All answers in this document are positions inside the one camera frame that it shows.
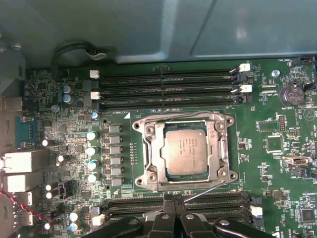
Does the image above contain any round coin battery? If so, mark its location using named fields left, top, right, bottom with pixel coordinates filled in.
left=279, top=84, right=305, bottom=106

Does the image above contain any silver onboard USB port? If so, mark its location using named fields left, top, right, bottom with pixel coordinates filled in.
left=282, top=155, right=311, bottom=166

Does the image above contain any wire locking lever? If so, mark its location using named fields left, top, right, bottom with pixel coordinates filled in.
left=183, top=179, right=230, bottom=203
left=133, top=111, right=223, bottom=124

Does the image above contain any silver port block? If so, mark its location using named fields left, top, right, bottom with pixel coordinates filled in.
left=1, top=173, right=40, bottom=193
left=1, top=149, right=49, bottom=174

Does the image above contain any metal CPU socket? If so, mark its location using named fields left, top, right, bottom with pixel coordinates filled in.
left=132, top=111, right=239, bottom=193

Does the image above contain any metal socket cover frame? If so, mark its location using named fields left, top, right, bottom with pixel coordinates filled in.
left=145, top=119, right=230, bottom=185

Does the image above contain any black clipped cable loop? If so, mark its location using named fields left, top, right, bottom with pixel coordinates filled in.
left=51, top=41, right=117, bottom=66

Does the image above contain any black PC case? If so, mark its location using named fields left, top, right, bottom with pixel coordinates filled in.
left=0, top=0, right=317, bottom=238

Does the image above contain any CPU with silver top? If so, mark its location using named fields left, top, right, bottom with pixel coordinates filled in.
left=159, top=123, right=212, bottom=179

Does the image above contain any green motherboard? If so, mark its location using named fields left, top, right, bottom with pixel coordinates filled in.
left=22, top=58, right=317, bottom=238

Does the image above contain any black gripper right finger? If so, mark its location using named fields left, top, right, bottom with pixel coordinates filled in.
left=174, top=194, right=273, bottom=238

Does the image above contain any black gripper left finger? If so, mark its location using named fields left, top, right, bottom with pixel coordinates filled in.
left=81, top=194, right=176, bottom=238

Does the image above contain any blue port connector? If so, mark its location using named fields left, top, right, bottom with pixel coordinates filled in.
left=14, top=116, right=37, bottom=149

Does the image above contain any red black twisted wire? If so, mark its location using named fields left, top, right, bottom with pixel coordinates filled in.
left=0, top=189, right=44, bottom=221

